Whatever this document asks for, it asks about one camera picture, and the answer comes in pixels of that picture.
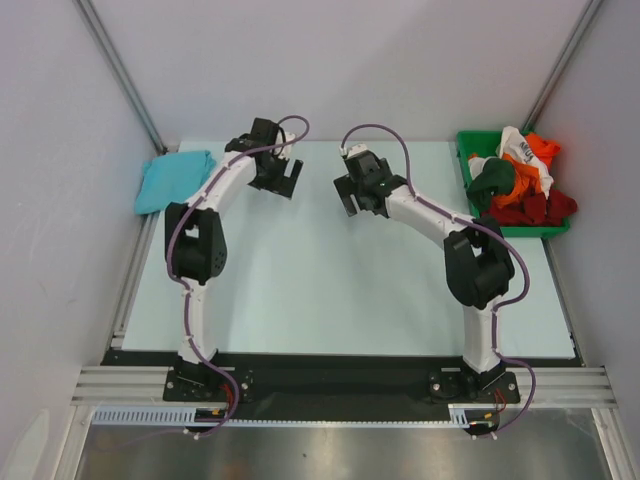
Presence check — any white and green t-shirt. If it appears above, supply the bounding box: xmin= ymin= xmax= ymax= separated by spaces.
xmin=466 ymin=125 xmax=554 ymax=207

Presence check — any orange t-shirt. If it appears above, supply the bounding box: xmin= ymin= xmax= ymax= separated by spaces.
xmin=495 ymin=126 xmax=561 ymax=208

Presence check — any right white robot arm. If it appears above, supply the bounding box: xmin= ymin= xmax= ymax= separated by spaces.
xmin=334 ymin=144 xmax=515 ymax=401

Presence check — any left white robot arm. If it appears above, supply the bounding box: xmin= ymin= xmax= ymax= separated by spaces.
xmin=164 ymin=115 xmax=309 ymax=400

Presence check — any folded teal t-shirt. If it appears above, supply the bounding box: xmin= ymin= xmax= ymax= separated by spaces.
xmin=134 ymin=150 xmax=216 ymax=216

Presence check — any red t-shirt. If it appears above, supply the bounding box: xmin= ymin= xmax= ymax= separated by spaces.
xmin=488 ymin=189 xmax=578 ymax=227

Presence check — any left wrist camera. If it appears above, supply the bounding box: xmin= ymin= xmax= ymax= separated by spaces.
xmin=272 ymin=127 xmax=297 ymax=159

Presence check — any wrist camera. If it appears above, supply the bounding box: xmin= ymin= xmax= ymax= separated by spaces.
xmin=272 ymin=127 xmax=297 ymax=159
xmin=340 ymin=143 xmax=369 ymax=160

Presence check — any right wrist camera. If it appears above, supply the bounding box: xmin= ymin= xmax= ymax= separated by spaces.
xmin=340 ymin=143 xmax=369 ymax=160

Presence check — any left aluminium side rail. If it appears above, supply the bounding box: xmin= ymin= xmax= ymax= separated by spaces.
xmin=107 ymin=214 xmax=158 ymax=349

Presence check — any aluminium side rail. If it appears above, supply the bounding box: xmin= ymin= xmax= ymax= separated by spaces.
xmin=542 ymin=239 xmax=585 ymax=367
xmin=107 ymin=214 xmax=158 ymax=349

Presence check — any left aluminium corner post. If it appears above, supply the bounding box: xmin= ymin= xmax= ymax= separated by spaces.
xmin=72 ymin=0 xmax=168 ymax=154

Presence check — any aluminium corner post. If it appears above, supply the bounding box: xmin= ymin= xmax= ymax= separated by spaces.
xmin=521 ymin=0 xmax=606 ymax=131
xmin=72 ymin=0 xmax=168 ymax=154

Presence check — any right aluminium side rail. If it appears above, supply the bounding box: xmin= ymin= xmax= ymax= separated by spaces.
xmin=542 ymin=239 xmax=585 ymax=367

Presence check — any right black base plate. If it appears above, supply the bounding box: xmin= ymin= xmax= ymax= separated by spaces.
xmin=428 ymin=365 xmax=521 ymax=405

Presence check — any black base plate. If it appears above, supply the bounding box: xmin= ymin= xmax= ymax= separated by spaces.
xmin=162 ymin=368 xmax=254 ymax=403
xmin=428 ymin=365 xmax=521 ymax=405

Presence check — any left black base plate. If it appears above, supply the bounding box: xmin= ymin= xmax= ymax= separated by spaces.
xmin=162 ymin=368 xmax=254 ymax=403

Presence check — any slotted cable duct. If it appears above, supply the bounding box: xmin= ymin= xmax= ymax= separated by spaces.
xmin=92 ymin=403 xmax=501 ymax=427

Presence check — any aluminium front rail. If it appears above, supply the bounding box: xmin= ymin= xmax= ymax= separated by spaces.
xmin=72 ymin=366 xmax=617 ymax=409

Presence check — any right aluminium corner post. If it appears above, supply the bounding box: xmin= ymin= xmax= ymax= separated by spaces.
xmin=521 ymin=0 xmax=606 ymax=131

